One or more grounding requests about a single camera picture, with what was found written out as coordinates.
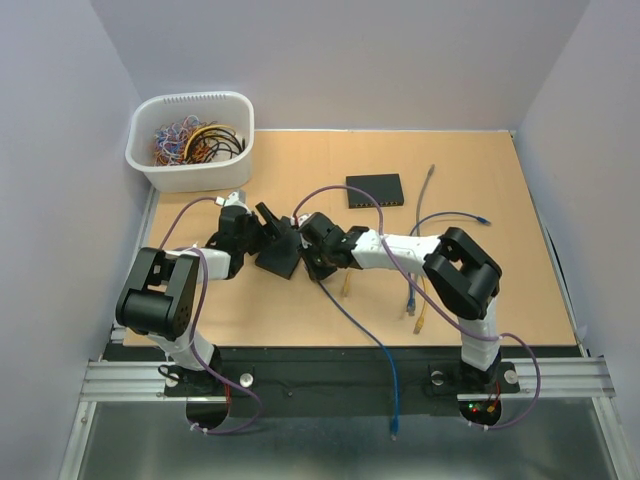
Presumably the yellow ethernet cable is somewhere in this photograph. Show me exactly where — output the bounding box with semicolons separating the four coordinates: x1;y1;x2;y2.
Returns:
340;272;429;335

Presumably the long blue ethernet cable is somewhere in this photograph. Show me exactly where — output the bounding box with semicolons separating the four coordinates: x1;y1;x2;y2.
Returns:
314;278;404;442

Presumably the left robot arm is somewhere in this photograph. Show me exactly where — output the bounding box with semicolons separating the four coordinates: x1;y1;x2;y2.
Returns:
115;198;300;396

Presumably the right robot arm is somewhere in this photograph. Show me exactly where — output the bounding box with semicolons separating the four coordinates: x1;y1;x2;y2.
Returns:
292;212;502;390

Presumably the white plastic bin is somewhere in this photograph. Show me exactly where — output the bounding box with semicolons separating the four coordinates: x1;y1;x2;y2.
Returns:
125;91;255;193

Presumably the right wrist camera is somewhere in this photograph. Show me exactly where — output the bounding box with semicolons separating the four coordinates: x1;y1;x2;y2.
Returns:
290;213;310;229

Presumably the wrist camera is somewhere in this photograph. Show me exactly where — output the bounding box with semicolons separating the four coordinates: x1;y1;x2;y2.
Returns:
290;213;310;229
214;189;250;212

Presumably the black network switch near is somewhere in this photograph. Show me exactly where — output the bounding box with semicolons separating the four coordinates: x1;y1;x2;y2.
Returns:
255;233;300;280

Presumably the black network switch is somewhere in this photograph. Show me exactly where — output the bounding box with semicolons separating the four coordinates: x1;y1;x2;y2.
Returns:
255;233;300;280
346;173;405;209

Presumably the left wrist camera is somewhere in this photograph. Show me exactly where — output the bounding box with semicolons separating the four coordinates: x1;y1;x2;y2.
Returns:
214;189;250;212

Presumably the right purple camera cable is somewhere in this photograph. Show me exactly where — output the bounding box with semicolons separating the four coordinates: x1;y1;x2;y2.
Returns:
292;185;541;432

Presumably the purple camera cable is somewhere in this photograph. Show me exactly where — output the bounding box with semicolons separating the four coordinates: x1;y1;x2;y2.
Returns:
158;197;264;437
292;185;541;432

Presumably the black network switch far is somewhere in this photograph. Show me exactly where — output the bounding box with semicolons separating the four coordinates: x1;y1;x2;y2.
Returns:
346;173;405;209

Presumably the bundle of coloured wires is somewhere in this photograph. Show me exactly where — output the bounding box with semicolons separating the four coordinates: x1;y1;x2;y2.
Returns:
149;114;246;167

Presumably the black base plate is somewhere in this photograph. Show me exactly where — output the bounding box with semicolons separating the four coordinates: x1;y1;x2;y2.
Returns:
164;347;520;432

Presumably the grey ethernet cable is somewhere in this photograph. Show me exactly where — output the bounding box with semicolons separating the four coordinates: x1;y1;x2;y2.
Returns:
402;164;437;317

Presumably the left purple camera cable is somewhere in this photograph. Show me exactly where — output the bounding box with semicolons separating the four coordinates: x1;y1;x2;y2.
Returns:
158;197;264;437

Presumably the short blue ethernet cable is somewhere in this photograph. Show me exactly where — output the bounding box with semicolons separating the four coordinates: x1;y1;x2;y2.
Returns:
408;210;494;241

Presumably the aluminium frame rail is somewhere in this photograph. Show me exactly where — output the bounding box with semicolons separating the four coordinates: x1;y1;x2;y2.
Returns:
61;196;639;479

